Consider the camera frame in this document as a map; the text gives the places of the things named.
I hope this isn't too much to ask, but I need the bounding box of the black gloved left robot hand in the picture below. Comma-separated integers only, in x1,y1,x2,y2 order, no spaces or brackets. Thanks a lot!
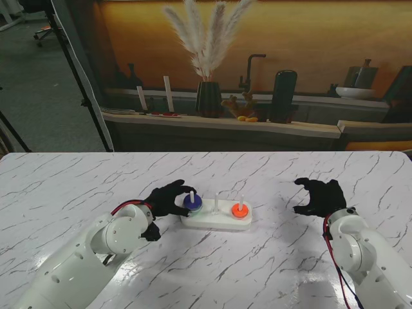
141,179,196,218

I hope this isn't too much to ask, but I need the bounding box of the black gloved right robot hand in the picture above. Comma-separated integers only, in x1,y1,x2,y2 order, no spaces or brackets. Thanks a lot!
292,178,348,218

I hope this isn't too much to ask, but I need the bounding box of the medium blue ring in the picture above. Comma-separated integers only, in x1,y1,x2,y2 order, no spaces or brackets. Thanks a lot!
182,194,203,209

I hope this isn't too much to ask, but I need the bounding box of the white Hanoi tower base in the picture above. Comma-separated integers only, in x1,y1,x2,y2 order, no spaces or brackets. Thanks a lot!
179,190,254,232

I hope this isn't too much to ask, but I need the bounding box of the small orange ring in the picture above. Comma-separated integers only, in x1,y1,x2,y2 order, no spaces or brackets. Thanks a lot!
230,203,250,218

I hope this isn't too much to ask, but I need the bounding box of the short wooden counter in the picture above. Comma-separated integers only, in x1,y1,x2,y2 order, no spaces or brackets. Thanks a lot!
337,119,412,135

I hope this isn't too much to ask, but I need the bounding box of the tray with red pieces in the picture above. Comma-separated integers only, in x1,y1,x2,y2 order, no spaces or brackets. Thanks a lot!
138,111,183,118

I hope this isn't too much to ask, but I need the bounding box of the stack of plates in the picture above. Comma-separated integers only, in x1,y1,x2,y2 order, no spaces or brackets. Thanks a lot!
101,107,136,116

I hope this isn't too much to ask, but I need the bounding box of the short white candle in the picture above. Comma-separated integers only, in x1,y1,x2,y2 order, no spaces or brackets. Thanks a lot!
136,85,148,111

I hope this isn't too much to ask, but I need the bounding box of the tall white candle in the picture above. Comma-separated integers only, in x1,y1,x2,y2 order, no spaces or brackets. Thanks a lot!
163,75,176,113

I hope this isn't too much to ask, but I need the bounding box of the white bowl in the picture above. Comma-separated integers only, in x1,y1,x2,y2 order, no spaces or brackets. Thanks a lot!
335,86,377,100

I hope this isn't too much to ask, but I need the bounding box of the tall black cylinder appliance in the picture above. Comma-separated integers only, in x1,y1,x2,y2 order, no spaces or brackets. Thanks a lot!
269,70,299,124

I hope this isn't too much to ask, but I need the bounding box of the dark ribbed vase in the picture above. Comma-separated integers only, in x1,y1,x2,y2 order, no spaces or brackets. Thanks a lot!
195,80,223,118

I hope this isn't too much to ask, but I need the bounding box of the brown coral figurine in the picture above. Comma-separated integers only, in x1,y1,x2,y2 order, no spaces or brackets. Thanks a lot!
220,91,258,118

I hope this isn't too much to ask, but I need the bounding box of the dark angular box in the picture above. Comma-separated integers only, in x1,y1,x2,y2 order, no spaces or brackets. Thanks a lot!
381,66,412,124

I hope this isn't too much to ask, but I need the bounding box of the tall dark glass bottle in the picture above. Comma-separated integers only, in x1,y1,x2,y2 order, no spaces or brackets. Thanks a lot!
127,63,142,89

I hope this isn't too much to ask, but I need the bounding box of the grey board with bottle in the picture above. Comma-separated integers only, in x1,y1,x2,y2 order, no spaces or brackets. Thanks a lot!
342,59,379,88

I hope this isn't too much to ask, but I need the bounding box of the squat dark glass bottle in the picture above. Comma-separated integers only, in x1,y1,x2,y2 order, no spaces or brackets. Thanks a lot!
112,64,128,88

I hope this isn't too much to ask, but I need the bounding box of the black tripod stand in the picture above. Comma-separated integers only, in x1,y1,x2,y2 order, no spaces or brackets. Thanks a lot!
44,0,113,152
0,111,33,153

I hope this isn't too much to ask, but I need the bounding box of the black kitchen faucet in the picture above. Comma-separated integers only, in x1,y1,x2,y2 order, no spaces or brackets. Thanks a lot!
238,53,267,94

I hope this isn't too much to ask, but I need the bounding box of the orange kitchen backdrop banner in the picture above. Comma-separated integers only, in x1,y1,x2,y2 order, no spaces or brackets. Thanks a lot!
53,0,412,152

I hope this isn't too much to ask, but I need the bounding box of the white pampas grass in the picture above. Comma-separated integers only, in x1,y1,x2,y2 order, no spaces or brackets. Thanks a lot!
162,0,257,81

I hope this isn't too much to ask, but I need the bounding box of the office chair base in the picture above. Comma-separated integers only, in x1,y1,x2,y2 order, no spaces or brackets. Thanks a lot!
33,24,55,48

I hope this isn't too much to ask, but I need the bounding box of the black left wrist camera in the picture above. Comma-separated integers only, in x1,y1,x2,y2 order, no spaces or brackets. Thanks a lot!
140,221,161,241

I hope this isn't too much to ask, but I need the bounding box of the red left arm cable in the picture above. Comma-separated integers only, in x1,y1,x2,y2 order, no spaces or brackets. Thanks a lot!
110,200,152,216

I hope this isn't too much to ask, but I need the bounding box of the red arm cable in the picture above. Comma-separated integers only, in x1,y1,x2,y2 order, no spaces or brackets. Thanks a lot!
110,200,152,216
323,214,364,309

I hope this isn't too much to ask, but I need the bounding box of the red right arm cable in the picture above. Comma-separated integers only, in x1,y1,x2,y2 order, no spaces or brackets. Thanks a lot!
323,214,364,309

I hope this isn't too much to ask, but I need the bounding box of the white desk frame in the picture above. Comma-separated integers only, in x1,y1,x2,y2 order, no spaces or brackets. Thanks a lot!
0,0,26,32

